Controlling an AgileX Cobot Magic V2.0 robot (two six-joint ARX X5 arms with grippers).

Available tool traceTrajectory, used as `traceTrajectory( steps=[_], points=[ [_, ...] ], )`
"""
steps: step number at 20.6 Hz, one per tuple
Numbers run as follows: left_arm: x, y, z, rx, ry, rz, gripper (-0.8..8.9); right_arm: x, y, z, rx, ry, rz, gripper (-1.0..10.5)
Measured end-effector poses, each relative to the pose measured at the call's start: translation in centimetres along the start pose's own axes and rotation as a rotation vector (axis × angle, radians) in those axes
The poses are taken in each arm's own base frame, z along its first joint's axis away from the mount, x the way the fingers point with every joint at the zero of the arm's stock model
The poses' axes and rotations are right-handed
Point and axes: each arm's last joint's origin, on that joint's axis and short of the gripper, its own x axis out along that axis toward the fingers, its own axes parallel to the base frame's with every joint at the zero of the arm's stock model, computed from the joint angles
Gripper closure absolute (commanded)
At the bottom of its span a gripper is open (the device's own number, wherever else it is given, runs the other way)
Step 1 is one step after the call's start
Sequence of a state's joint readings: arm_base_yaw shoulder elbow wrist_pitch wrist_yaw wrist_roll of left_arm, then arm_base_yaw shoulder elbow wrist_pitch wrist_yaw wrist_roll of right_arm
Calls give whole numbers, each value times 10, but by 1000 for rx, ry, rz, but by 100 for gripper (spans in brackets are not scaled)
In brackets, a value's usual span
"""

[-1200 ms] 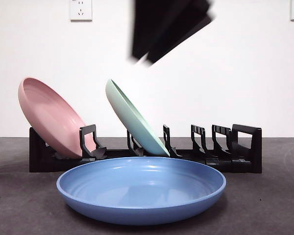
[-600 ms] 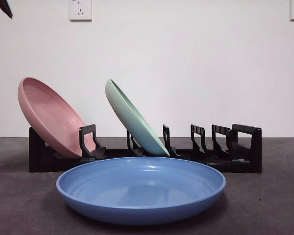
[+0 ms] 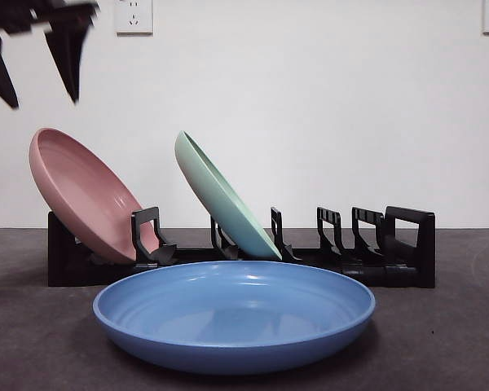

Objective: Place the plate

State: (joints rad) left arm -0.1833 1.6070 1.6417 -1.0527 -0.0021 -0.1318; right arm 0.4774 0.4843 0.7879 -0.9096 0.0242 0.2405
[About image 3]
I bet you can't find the pink round plate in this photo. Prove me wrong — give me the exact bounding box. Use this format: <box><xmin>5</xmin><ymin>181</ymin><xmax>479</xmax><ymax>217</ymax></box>
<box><xmin>28</xmin><ymin>127</ymin><xmax>161</xmax><ymax>265</ymax></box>

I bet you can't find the green round plate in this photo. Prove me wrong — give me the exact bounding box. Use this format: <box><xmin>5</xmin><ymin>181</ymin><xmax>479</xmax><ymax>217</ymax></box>
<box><xmin>174</xmin><ymin>130</ymin><xmax>284</xmax><ymax>261</ymax></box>

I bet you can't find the blue round plate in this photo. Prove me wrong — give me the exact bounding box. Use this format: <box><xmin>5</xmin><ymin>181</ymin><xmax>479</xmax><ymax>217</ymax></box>
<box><xmin>92</xmin><ymin>260</ymin><xmax>377</xmax><ymax>376</ymax></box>

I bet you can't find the black plastic dish rack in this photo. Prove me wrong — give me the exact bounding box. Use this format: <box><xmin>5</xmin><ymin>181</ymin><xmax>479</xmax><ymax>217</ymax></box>
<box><xmin>47</xmin><ymin>205</ymin><xmax>436</xmax><ymax>289</ymax></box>

